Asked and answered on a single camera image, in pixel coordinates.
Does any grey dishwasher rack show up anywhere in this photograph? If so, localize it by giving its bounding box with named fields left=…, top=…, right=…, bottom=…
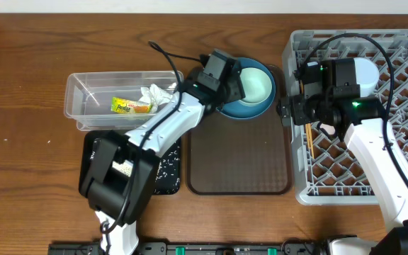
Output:
left=288, top=29, right=408, bottom=205

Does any light blue bowl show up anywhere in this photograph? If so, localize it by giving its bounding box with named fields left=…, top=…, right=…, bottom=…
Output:
left=353, top=57, right=380, bottom=97

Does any white rice pile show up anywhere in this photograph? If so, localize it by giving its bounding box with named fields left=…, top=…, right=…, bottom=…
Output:
left=112, top=161, right=133, bottom=177

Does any dark blue plate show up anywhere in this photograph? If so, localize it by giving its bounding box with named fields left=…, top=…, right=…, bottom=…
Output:
left=218, top=57, right=276, bottom=120

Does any black plastic tray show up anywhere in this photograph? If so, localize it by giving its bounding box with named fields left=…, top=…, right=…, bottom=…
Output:
left=79, top=130, right=181, bottom=195

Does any yellow green snack wrapper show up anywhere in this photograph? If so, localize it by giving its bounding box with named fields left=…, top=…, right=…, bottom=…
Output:
left=110, top=97, right=152, bottom=114

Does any white tissue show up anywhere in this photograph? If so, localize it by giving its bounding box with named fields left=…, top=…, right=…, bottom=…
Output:
left=139, top=84, right=173, bottom=113

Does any pink cup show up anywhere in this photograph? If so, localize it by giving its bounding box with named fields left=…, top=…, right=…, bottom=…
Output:
left=319, top=123, right=336, bottom=137

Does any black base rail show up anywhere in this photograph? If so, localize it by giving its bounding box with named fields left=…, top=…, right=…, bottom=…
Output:
left=47, top=242, right=329, bottom=255

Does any wooden chopstick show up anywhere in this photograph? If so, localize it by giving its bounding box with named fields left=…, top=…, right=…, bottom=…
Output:
left=305, top=123, right=315, bottom=159
left=299, top=81, right=304, bottom=94

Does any clear plastic bin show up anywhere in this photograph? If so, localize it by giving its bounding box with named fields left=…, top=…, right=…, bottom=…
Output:
left=64, top=71, right=177, bottom=131

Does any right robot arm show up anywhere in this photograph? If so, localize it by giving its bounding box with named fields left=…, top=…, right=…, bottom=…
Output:
left=276, top=95, right=408, bottom=254

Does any mint green bowl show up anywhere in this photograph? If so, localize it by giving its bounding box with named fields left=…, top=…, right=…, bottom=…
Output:
left=240, top=67, right=272, bottom=106

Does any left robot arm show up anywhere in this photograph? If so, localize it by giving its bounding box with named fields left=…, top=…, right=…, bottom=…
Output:
left=79, top=56, right=244, bottom=254

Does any brown serving tray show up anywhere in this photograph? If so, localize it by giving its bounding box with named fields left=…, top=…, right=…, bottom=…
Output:
left=186, top=64, right=293, bottom=196

